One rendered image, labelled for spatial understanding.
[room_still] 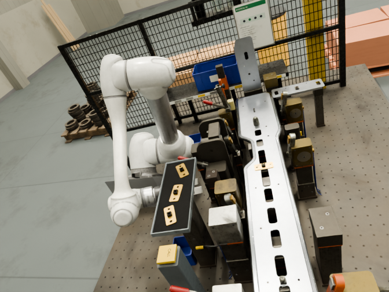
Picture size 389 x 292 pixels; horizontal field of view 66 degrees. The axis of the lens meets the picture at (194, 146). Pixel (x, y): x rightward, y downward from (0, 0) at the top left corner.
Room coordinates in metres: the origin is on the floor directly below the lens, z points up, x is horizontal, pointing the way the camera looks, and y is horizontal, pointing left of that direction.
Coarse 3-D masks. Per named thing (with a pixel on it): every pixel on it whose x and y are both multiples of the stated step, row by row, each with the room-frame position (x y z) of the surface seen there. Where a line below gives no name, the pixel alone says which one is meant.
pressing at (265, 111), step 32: (256, 96) 1.58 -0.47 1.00; (256, 128) 1.27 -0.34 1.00; (256, 160) 1.03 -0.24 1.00; (256, 192) 0.85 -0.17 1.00; (288, 192) 0.79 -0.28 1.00; (256, 224) 0.71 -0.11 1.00; (288, 224) 0.66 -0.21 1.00; (256, 256) 0.59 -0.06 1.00; (288, 256) 0.54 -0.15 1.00; (256, 288) 0.48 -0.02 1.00
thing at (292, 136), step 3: (291, 135) 0.99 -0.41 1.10; (294, 135) 0.99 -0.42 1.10; (288, 138) 0.99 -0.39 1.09; (291, 138) 0.98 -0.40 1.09; (294, 138) 0.98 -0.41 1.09; (288, 141) 0.99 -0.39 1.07; (291, 141) 0.98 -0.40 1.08; (294, 141) 0.98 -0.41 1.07; (288, 144) 1.01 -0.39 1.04; (291, 144) 0.98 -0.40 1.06; (294, 144) 0.98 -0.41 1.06; (288, 147) 1.00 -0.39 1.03; (288, 150) 1.00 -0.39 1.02; (288, 153) 0.99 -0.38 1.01; (291, 153) 0.98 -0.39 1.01; (288, 156) 0.99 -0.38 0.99; (291, 156) 0.98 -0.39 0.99
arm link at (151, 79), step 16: (128, 64) 1.25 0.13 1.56; (144, 64) 1.23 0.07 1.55; (160, 64) 1.22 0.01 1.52; (128, 80) 1.22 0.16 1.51; (144, 80) 1.20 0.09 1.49; (160, 80) 1.19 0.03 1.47; (144, 96) 1.26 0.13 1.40; (160, 96) 1.24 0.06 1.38; (160, 112) 1.30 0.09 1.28; (160, 128) 1.35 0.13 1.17; (176, 128) 1.40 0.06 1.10; (160, 144) 1.43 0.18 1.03; (176, 144) 1.39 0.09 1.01; (160, 160) 1.44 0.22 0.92; (176, 160) 1.42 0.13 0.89
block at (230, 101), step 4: (228, 100) 1.55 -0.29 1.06; (232, 100) 1.53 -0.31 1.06; (232, 104) 1.52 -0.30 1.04; (232, 108) 1.52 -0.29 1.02; (232, 112) 1.53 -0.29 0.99; (236, 116) 1.52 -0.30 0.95; (236, 120) 1.52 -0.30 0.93; (236, 124) 1.53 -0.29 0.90; (236, 128) 1.53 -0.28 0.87; (240, 140) 1.53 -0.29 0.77; (240, 144) 1.53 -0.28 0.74; (244, 144) 1.54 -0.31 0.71
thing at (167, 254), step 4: (172, 244) 0.63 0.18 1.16; (176, 244) 0.63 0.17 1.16; (160, 248) 0.64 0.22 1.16; (164, 248) 0.63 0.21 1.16; (168, 248) 0.62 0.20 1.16; (172, 248) 0.62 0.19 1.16; (176, 248) 0.62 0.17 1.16; (160, 252) 0.62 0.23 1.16; (164, 252) 0.62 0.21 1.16; (168, 252) 0.61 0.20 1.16; (172, 252) 0.60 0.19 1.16; (176, 252) 0.60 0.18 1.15; (160, 256) 0.61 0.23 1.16; (164, 256) 0.60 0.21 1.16; (168, 256) 0.60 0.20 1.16; (172, 256) 0.59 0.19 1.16; (160, 260) 0.59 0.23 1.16; (164, 260) 0.59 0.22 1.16; (168, 260) 0.58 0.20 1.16; (172, 260) 0.58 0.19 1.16
